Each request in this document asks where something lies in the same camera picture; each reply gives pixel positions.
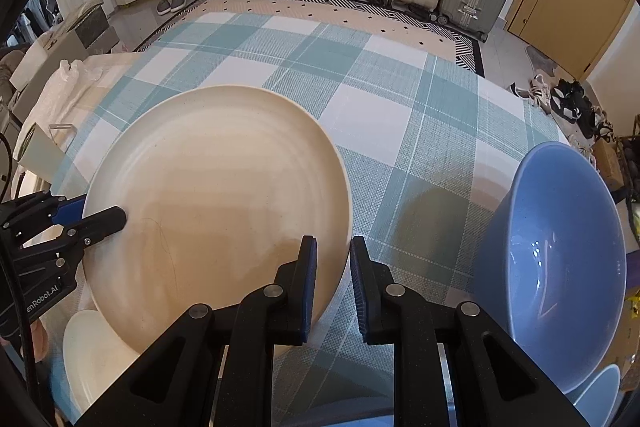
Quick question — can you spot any grey sofa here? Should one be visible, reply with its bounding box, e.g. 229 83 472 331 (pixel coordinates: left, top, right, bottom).
50 0 118 52

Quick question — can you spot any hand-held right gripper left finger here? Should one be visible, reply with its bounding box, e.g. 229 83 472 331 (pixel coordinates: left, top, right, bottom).
75 236 319 427

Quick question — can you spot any scattered pile of shoes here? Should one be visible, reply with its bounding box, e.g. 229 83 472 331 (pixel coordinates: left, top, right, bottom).
510 74 616 142

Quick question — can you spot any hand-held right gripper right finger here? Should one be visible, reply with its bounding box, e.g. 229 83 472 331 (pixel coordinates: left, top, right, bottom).
350 236 588 427

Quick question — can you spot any teal checked tablecloth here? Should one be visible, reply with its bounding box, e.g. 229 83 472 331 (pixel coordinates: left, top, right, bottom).
50 9 576 427

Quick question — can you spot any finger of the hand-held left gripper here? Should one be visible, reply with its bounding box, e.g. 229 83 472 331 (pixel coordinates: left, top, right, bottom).
0 192 87 234
52 206 128 254

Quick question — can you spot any light blue bowl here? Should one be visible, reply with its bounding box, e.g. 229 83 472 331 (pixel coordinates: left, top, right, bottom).
572 364 623 427

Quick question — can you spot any white plastic wrap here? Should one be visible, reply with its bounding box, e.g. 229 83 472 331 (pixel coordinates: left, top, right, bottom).
15 59 108 158

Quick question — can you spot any cream plate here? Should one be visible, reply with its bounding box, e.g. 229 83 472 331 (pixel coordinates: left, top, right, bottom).
81 86 354 354
62 309 151 415

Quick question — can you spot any brown cardboard box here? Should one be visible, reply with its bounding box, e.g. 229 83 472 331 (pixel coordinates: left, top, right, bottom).
592 139 623 188

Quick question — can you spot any grey floor mat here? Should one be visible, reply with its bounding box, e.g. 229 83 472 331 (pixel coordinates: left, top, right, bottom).
525 44 558 80

